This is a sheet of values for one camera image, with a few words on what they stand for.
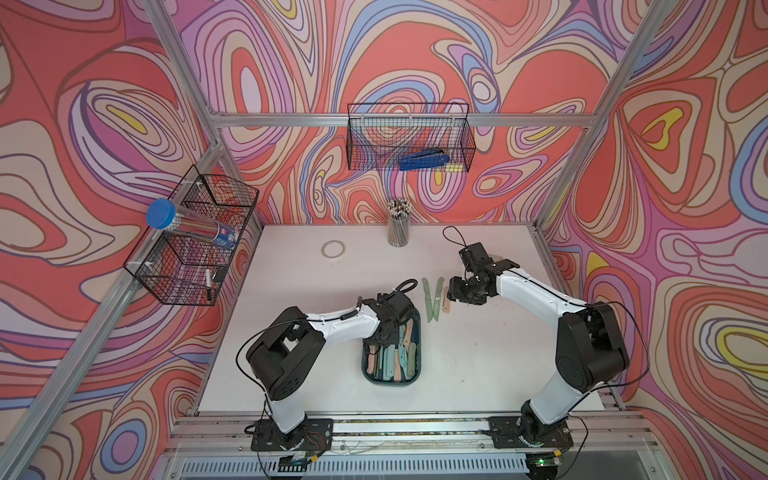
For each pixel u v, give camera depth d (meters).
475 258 0.72
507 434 0.73
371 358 0.84
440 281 1.03
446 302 0.96
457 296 0.81
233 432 0.75
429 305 0.98
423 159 0.90
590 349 0.46
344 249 1.12
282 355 0.48
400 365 0.84
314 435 0.73
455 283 0.82
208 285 0.72
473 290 0.77
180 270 0.73
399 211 1.01
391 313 0.70
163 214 0.62
